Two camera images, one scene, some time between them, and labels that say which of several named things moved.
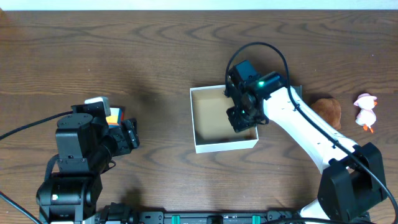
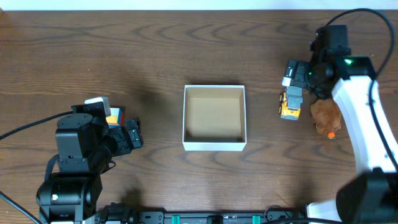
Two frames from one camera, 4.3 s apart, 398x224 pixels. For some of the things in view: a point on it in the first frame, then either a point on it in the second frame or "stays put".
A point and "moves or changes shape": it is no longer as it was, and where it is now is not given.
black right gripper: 239,123 -> 298,80
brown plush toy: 329,109 stays put
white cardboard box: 213,130 moves or changes shape
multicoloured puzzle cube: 117,115 stays put
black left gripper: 125,137 stays put
